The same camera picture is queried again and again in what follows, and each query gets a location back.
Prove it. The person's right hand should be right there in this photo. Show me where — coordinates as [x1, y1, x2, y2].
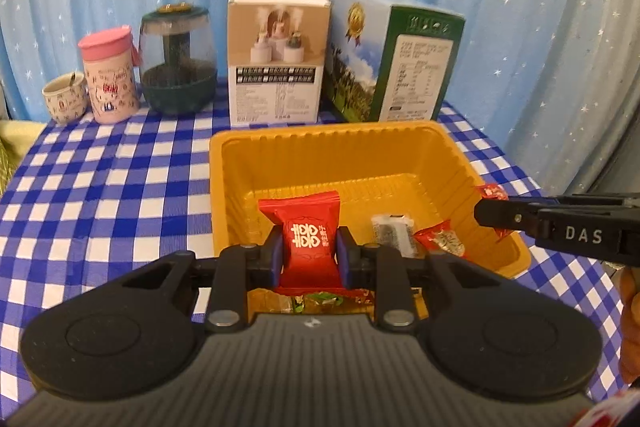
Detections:
[617, 264, 640, 387]

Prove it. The red candy with gold print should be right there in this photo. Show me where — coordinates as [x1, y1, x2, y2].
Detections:
[413, 220, 469, 259]

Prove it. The blue white checkered tablecloth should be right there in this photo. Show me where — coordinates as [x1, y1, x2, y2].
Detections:
[0, 99, 640, 405]

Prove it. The cream sofa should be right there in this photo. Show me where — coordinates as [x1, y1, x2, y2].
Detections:
[0, 119, 47, 148]

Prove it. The red candy with white print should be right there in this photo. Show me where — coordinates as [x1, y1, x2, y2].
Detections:
[474, 183, 517, 241]

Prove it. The small grey clear packet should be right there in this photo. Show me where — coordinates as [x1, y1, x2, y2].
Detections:
[370, 212, 416, 254]

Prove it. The brown candy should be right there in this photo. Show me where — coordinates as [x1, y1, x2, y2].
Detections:
[249, 291, 295, 315]

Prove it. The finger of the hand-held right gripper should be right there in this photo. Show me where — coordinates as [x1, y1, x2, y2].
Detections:
[473, 196, 552, 242]

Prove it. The dark green clear humidifier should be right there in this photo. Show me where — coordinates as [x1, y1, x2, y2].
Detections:
[139, 2, 219, 116]

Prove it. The white product box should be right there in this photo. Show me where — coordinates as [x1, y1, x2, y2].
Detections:
[227, 0, 333, 128]

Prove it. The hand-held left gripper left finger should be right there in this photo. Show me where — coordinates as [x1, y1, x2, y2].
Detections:
[120, 224, 284, 334]

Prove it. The red packet with white symbol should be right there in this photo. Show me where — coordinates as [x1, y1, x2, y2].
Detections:
[258, 190, 369, 296]

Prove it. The green carton with white label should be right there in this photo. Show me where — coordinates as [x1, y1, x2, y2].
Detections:
[307, 0, 467, 124]

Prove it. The yellow plastic tray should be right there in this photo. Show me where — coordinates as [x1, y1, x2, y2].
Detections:
[208, 121, 532, 316]

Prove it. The green zigzag pillow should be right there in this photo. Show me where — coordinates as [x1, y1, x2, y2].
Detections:
[0, 141, 17, 194]

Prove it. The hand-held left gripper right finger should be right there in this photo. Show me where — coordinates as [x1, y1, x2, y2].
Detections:
[336, 227, 495, 329]

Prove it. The pink lidded cartoon cup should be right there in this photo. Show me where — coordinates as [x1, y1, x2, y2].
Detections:
[77, 26, 141, 124]

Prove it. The small white patterned cup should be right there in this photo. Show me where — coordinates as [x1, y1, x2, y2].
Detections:
[41, 73, 91, 126]

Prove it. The green wrapped candy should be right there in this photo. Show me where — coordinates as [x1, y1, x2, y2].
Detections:
[295, 292, 347, 311]

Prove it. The red white printed cloth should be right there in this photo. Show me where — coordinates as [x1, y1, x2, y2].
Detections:
[574, 386, 640, 427]

